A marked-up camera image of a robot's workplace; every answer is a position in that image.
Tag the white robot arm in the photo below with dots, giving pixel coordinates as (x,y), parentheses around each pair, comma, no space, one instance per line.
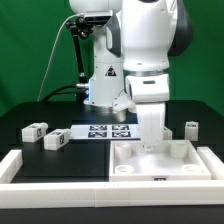
(132,42)

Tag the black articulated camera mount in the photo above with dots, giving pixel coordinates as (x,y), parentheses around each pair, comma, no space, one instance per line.
(79,46)

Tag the white square tabletop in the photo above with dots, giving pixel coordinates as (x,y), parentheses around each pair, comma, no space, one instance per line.
(172,160)

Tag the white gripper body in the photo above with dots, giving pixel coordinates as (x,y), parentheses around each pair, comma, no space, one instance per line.
(147,95)

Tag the white AprilTag base sheet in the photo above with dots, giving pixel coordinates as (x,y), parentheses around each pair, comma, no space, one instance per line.
(109,131)

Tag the grey camera on mount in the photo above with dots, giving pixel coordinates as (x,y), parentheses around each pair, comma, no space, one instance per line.
(98,17)

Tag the white U-shaped obstacle wall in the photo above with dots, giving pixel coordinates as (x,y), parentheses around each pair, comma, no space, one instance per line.
(101,194)

